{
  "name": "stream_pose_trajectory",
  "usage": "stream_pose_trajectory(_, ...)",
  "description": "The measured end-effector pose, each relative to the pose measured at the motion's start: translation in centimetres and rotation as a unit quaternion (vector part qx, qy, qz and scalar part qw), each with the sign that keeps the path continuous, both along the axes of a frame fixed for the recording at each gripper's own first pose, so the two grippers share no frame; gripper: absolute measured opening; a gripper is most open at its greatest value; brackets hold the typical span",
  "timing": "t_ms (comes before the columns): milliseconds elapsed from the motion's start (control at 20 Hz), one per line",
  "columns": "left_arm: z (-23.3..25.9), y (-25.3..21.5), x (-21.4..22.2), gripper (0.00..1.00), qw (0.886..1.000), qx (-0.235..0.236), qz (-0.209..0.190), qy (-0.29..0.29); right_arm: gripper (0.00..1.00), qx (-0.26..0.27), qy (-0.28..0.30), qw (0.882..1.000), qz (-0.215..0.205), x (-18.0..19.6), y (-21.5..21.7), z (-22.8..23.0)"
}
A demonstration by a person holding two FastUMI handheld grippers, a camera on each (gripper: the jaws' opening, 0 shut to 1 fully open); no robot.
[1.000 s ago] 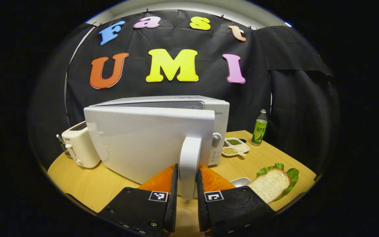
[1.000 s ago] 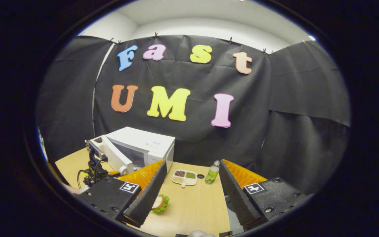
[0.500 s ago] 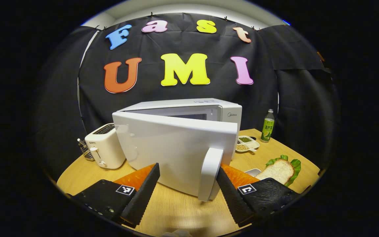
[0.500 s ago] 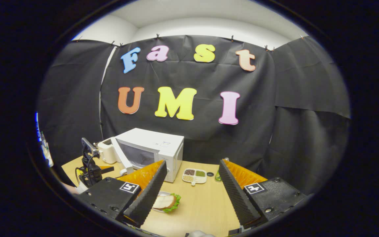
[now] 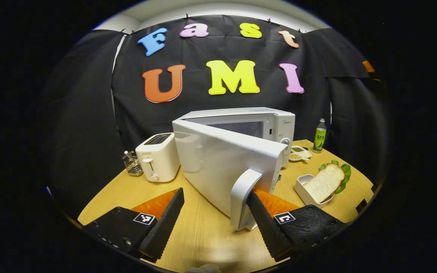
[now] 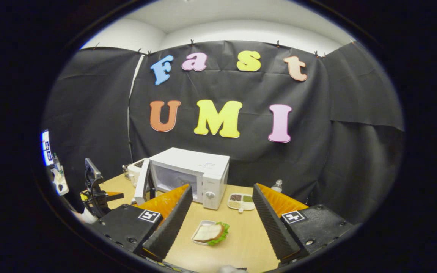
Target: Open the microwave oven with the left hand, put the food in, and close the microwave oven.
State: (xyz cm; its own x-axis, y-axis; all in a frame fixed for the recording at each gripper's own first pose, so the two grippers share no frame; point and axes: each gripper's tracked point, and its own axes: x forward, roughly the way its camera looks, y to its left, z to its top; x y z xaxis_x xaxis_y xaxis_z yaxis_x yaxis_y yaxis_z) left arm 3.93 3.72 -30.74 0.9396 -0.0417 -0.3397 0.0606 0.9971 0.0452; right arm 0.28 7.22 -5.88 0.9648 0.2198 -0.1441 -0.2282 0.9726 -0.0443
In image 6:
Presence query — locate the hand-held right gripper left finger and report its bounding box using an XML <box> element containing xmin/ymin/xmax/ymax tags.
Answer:
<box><xmin>89</xmin><ymin>185</ymin><xmax>193</xmax><ymax>263</ymax></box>

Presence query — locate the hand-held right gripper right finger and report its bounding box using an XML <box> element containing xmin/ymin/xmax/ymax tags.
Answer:
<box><xmin>253</xmin><ymin>183</ymin><xmax>355</xmax><ymax>266</ymax></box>

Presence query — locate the small white rectangular dish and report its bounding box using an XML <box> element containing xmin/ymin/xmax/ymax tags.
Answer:
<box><xmin>191</xmin><ymin>220</ymin><xmax>219</xmax><ymax>246</ymax></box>

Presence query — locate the sandwich with lettuce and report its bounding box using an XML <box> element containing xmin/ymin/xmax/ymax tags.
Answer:
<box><xmin>193</xmin><ymin>222</ymin><xmax>230</xmax><ymax>246</ymax></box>

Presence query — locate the white microwave oven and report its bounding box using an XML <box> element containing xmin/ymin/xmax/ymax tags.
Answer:
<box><xmin>134</xmin><ymin>147</ymin><xmax>230</xmax><ymax>210</ymax></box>

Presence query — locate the white toaster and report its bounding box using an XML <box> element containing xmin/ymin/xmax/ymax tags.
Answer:
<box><xmin>127</xmin><ymin>158</ymin><xmax>149</xmax><ymax>188</ymax></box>

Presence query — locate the white green equipment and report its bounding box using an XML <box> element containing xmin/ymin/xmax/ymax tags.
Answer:
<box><xmin>52</xmin><ymin>154</ymin><xmax>69</xmax><ymax>196</ymax></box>

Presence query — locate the divided plate of beans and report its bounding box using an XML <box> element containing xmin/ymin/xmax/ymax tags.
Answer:
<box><xmin>227</xmin><ymin>193</ymin><xmax>256</xmax><ymax>213</ymax></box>

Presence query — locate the blue white display board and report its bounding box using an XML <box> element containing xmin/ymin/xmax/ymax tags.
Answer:
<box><xmin>42</xmin><ymin>130</ymin><xmax>54</xmax><ymax>166</ymax></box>

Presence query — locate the black backdrop cloth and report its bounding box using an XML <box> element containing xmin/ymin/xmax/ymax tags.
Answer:
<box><xmin>42</xmin><ymin>40</ymin><xmax>406</xmax><ymax>224</ymax></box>

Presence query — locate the row of black clips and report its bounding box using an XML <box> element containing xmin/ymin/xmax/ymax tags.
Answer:
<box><xmin>93</xmin><ymin>39</ymin><xmax>355</xmax><ymax>58</ymax></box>

